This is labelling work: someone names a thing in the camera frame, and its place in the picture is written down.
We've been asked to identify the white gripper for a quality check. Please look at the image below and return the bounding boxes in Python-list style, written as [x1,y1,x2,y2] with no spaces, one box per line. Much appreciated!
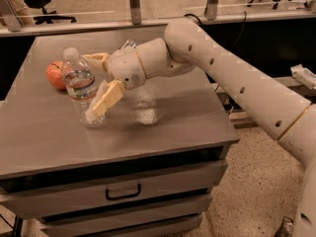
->
[83,46,146,121]

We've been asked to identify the black cable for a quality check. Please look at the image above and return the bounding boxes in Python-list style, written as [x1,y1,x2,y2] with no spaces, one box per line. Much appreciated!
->
[184,11,248,47]

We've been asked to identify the grey drawer cabinet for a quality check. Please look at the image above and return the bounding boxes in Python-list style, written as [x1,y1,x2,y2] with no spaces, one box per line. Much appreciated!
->
[0,28,238,237]

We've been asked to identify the dark object on floor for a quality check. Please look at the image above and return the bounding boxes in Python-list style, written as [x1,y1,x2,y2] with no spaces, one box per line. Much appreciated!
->
[274,216,294,237]

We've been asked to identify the silver drink can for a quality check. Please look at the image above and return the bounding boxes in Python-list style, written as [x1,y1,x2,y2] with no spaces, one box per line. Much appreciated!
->
[120,39,136,48]

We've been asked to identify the red apple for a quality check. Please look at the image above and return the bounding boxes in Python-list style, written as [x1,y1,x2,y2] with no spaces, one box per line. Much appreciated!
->
[45,61,66,90]

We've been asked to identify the metal railing post right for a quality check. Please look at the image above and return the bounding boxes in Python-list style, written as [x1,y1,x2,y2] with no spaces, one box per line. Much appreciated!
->
[204,0,219,20]

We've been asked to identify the metal railing post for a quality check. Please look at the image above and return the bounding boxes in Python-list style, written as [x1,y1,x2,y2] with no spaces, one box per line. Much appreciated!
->
[204,0,219,20]
[129,0,141,25]
[0,0,22,32]

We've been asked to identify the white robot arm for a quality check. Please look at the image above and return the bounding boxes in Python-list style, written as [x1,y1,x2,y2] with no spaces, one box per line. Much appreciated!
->
[84,18,316,237]

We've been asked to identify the metal railing post left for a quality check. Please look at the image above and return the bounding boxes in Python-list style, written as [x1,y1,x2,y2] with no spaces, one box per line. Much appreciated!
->
[0,0,22,32]

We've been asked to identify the person in beige trousers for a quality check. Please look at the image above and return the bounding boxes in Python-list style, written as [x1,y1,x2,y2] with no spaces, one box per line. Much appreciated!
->
[10,0,34,25]

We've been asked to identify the black drawer handle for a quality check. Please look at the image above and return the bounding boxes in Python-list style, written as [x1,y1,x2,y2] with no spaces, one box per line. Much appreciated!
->
[105,184,141,201]

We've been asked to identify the metal railing post middle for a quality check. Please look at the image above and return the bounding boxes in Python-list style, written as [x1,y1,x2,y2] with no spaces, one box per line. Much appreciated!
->
[129,0,141,25]

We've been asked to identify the clear plastic water bottle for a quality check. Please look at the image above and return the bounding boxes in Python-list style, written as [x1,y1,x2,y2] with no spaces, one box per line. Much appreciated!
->
[61,47,104,128]

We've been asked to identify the white packet on ledge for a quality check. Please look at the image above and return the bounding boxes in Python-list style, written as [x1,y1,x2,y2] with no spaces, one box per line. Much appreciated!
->
[290,64,316,90]

